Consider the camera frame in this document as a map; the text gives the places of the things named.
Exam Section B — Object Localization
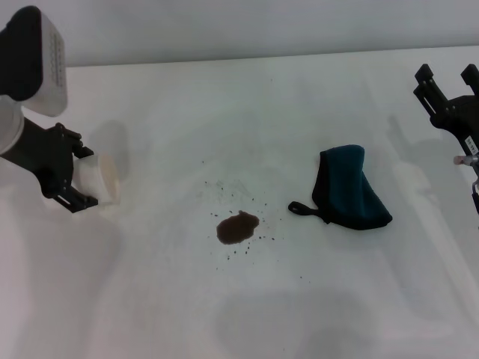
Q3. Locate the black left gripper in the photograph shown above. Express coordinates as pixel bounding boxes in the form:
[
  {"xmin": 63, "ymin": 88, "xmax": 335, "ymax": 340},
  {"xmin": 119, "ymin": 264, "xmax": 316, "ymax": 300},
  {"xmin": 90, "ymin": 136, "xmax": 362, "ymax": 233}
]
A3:
[{"xmin": 2, "ymin": 117, "xmax": 100, "ymax": 215}]

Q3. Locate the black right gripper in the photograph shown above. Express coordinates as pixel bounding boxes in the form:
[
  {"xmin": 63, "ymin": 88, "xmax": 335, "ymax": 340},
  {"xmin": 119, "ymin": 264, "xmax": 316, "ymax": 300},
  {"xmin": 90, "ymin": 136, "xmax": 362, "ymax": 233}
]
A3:
[{"xmin": 412, "ymin": 64, "xmax": 479, "ymax": 155}]

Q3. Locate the white paper cup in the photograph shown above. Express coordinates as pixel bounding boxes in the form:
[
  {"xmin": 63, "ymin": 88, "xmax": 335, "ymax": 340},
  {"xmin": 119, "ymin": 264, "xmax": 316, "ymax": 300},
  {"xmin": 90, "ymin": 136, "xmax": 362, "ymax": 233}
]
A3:
[{"xmin": 73, "ymin": 153, "xmax": 123, "ymax": 206}]

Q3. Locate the blue rag with black trim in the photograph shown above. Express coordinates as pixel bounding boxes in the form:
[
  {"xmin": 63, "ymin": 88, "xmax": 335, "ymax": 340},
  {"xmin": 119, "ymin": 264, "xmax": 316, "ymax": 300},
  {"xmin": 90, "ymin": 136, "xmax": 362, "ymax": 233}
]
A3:
[{"xmin": 287, "ymin": 144, "xmax": 394, "ymax": 230}]

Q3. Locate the dark brown liquid stain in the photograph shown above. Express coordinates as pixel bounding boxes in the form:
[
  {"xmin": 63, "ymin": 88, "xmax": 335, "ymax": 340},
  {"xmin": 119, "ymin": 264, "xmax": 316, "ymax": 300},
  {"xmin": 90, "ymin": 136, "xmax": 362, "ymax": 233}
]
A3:
[{"xmin": 216, "ymin": 210, "xmax": 260, "ymax": 246}]

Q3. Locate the silver hose clamp with screw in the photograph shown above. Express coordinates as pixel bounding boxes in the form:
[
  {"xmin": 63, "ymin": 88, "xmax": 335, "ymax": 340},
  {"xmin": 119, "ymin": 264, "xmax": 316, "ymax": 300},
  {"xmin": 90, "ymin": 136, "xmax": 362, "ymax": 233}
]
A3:
[{"xmin": 454, "ymin": 154, "xmax": 479, "ymax": 168}]

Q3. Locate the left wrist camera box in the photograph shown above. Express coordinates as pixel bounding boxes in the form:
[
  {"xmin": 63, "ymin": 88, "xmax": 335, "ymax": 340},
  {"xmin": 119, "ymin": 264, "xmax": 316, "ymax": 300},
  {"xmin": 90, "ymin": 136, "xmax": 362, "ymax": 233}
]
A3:
[{"xmin": 0, "ymin": 6, "xmax": 69, "ymax": 117}]

